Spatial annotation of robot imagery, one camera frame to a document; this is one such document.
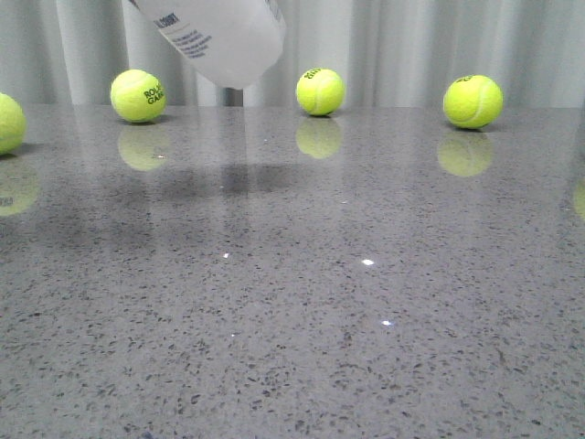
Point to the white tennis ball can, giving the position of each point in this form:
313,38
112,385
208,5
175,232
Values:
231,43

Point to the centre tennis ball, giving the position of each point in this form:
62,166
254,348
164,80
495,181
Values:
320,91

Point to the tennis ball with black lettering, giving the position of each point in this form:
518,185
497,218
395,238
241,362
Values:
137,96

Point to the right tennis ball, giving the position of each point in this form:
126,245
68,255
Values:
472,102

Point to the far left tennis ball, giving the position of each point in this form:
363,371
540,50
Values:
13,124

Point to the grey pleated curtain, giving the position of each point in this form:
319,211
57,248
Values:
389,53

